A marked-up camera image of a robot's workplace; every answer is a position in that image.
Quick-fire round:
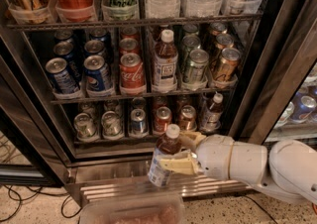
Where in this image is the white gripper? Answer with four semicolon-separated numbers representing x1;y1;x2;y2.
158;131;267;185

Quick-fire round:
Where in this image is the tea bottle white cap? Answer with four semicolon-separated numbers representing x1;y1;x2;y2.
148;124;181;187

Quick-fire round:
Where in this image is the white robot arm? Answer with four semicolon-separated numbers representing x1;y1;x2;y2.
158;133;317;204

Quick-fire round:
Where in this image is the orange can bottom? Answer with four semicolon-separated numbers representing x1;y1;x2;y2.
177;105;196;131

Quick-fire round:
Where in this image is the tea bottle shelf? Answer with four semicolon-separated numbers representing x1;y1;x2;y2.
199;93;224;132
152;29;178;92

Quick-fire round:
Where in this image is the red can bottom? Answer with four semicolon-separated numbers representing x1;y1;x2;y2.
154;106;172;135

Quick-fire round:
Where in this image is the blue silver can bottom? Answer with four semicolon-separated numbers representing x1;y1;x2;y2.
130;109;148;136

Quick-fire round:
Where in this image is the tea bottle middle shelf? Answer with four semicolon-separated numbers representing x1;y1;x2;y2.
152;29;178;92

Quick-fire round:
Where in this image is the fridge glass door right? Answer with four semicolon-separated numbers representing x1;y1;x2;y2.
240;0;317;144

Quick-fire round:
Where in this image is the clear plastic bin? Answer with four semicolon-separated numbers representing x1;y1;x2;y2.
79;193;185;224

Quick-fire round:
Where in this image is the red coca-cola can middle front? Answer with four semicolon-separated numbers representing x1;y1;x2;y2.
119;53;146;94

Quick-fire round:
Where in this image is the green can middle front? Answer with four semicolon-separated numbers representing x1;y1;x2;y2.
181;49;209;90

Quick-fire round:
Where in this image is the gold can middle front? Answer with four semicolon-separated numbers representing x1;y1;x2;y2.
212;48;241;82

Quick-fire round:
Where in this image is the silver can bottom left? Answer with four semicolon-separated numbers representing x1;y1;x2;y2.
73;113;97;142

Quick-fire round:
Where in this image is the blue pepsi can front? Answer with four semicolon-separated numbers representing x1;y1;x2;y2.
84;56;114;97

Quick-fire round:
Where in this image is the blue can behind glass door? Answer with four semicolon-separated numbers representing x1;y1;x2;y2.
290;95;317;123

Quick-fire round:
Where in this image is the blue can front left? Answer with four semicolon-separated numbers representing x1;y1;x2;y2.
45;57;81;99

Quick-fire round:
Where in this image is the black cable on floor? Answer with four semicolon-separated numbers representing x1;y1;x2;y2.
0;183;82;222

